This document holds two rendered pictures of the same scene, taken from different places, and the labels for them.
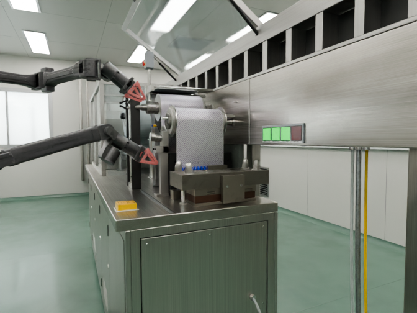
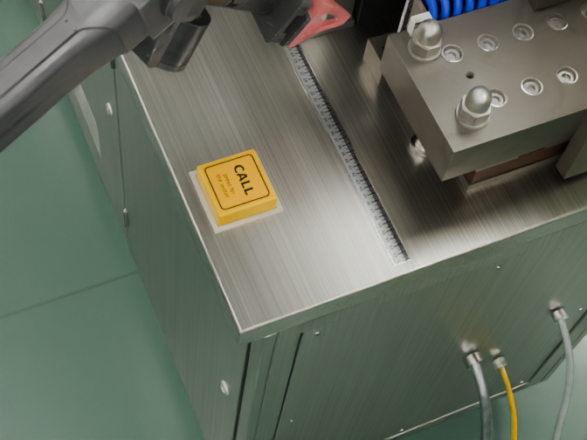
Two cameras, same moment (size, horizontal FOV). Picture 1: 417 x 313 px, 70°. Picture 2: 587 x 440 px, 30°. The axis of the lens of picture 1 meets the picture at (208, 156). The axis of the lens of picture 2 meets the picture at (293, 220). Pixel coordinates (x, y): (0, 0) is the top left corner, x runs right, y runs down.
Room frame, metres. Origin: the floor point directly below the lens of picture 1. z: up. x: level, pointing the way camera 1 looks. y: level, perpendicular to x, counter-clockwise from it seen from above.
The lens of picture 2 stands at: (0.52, 0.34, 1.97)
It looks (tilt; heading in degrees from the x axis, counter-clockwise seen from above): 61 degrees down; 351
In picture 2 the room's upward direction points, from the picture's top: 11 degrees clockwise
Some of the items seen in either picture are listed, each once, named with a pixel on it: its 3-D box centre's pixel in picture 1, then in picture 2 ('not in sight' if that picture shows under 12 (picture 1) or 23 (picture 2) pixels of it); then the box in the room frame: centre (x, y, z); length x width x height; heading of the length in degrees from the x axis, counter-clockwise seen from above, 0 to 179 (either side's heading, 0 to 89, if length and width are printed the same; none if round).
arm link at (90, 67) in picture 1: (66, 75); not in sight; (1.33, 0.63, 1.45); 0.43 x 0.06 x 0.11; 53
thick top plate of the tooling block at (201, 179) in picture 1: (219, 177); (570, 58); (1.28, -0.05, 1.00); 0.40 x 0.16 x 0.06; 115
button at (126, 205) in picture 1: (126, 205); (236, 187); (1.14, 0.32, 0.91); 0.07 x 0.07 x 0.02; 25
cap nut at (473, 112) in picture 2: (188, 167); (477, 103); (1.17, 0.08, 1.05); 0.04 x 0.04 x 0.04
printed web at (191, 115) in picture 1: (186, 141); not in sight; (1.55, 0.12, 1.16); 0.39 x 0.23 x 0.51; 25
